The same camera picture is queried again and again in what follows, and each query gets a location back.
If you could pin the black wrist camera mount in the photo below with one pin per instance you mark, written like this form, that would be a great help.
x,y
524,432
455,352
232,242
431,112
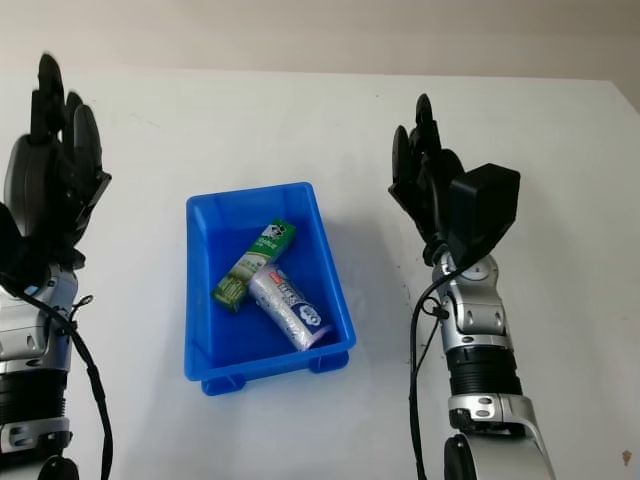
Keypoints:
x,y
12,245
482,205

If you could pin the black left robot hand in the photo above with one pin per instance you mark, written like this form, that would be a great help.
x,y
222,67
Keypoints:
x,y
45,185

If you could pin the green toothpaste box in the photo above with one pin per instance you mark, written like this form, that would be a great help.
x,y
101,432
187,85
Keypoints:
x,y
255,260

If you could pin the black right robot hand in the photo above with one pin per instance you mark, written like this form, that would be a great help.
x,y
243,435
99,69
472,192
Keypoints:
x,y
425,190

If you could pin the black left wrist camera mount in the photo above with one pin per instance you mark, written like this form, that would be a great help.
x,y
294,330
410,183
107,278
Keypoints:
x,y
12,245

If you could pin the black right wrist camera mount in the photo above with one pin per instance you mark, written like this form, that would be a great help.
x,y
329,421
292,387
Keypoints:
x,y
482,205

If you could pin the blue plastic tray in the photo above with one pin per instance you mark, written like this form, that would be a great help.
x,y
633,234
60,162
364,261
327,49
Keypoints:
x,y
210,320

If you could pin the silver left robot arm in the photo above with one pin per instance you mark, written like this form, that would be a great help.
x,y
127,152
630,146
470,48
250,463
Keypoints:
x,y
30,340

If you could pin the white blue gum bottle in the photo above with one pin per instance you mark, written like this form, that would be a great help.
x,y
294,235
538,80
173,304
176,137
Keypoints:
x,y
292,307

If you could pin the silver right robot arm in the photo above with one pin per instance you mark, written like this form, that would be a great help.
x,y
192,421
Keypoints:
x,y
480,330

